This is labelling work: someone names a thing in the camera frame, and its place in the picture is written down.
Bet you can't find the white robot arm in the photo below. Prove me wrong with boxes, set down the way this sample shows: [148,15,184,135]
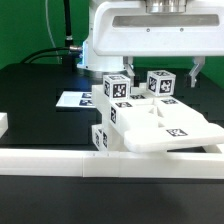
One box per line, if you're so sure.
[79,0,224,85]

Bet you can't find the white chair back part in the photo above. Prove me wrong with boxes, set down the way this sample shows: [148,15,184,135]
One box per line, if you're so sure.
[92,85,224,153]

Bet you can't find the black vertical cable post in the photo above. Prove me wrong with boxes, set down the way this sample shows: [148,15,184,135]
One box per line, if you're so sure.
[63,0,74,64]

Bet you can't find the thin grey cable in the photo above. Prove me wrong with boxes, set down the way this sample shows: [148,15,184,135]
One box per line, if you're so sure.
[45,0,63,64]

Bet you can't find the black thick cable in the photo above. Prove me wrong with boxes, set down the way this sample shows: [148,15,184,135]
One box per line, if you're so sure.
[20,45,84,64]

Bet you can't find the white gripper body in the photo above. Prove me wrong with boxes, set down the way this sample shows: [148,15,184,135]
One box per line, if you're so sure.
[93,0,224,57]

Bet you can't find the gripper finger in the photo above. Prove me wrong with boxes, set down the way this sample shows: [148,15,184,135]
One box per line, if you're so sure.
[123,56,139,87]
[185,56,205,88]

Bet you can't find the white marker sheet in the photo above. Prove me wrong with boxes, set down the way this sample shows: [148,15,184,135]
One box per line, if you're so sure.
[56,91,94,108]

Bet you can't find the white U-shaped fence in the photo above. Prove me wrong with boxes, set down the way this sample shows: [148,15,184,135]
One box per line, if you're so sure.
[0,144,224,179]

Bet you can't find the white chair seat part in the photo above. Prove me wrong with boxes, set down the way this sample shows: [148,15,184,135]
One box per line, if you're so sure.
[102,119,128,152]

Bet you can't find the white block at left edge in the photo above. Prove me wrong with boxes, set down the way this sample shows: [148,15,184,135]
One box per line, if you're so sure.
[0,112,8,135]

